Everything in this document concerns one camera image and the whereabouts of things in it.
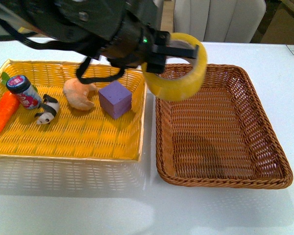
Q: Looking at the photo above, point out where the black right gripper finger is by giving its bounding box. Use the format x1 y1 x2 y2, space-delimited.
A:
156 30 171 47

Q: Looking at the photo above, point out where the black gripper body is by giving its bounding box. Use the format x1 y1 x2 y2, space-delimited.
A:
100 18 166 73

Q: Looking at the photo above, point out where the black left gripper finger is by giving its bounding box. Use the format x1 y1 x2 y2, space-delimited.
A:
153 45 199 59

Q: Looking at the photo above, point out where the yellow packing tape roll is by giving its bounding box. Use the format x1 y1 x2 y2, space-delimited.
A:
141 33 207 101

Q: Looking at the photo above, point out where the brown wicker basket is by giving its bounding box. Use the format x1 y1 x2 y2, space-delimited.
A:
155 64 293 189

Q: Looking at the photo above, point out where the yellow wicker basket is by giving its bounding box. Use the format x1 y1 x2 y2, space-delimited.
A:
0 60 146 192

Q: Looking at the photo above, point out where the right grey upholstered chair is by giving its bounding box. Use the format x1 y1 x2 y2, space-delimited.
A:
173 0 266 43

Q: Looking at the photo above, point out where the purple foam cube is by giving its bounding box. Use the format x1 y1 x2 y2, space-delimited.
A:
98 81 132 119

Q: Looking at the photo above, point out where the toy croissant bread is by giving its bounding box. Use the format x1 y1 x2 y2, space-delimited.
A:
63 78 97 111

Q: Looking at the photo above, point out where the toy panda figure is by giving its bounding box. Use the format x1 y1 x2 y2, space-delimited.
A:
34 94 60 125

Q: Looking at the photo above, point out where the small printed drink can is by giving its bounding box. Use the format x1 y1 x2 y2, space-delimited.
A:
6 75 42 110

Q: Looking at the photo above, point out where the orange toy carrot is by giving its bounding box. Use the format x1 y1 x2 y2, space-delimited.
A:
0 71 21 142

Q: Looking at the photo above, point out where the black cable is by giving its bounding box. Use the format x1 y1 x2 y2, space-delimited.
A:
75 56 125 85

